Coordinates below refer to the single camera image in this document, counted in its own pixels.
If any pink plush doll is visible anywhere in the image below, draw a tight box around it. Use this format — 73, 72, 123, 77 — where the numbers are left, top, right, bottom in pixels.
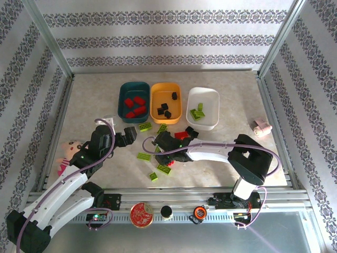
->
56, 140, 85, 177

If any teal plastic container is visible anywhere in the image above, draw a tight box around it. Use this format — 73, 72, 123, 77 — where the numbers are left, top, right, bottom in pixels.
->
117, 81, 151, 124

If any black round knob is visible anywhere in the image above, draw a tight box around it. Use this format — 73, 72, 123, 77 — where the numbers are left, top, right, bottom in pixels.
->
160, 206, 173, 220

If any yellow plastic container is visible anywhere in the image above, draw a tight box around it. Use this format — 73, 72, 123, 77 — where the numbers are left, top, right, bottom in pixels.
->
149, 82, 183, 124

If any orange black tape measure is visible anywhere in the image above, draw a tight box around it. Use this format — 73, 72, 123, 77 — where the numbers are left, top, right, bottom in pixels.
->
188, 205, 209, 225

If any round red tin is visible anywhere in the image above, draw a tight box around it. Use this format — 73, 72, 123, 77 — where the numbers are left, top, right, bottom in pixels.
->
129, 201, 154, 229

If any white plastic container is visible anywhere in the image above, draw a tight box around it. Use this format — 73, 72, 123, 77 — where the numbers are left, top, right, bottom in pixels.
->
185, 86, 221, 131

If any grey metal panel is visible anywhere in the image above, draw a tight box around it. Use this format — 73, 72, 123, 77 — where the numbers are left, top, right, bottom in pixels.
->
25, 210, 321, 253

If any circuit board with green light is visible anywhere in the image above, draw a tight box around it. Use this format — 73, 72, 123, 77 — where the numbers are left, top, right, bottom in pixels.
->
86, 212, 108, 223

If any small pink toy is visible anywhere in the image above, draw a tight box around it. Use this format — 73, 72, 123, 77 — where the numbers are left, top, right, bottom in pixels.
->
253, 118, 273, 137

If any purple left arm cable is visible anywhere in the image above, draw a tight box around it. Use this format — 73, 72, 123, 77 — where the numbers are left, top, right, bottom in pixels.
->
15, 118, 116, 253

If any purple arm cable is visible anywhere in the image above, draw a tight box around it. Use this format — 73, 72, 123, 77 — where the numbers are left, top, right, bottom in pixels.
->
143, 135, 281, 230
15, 118, 116, 253

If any wide aluminium mounting rail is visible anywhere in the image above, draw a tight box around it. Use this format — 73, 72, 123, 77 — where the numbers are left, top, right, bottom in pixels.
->
25, 187, 309, 211

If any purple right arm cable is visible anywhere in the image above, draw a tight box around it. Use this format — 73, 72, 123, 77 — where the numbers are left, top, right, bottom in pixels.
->
143, 135, 281, 230

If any aluminium side rail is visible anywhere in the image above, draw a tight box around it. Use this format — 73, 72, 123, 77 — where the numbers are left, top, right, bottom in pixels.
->
255, 75, 306, 190
35, 75, 76, 192

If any slotted grey cable duct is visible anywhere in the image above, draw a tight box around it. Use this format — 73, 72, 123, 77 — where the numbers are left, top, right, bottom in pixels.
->
34, 212, 303, 225

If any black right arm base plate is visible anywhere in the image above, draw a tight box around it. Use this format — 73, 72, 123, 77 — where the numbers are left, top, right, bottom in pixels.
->
207, 193, 262, 211

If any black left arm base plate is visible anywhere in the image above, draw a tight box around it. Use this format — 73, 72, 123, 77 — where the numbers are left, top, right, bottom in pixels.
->
101, 193, 122, 211

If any short aluminium frame rail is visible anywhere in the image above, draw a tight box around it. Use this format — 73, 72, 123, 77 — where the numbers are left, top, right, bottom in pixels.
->
72, 67, 260, 75

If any aluminium frame post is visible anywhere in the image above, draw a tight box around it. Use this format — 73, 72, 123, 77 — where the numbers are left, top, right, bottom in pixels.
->
257, 0, 308, 80
22, 0, 76, 80

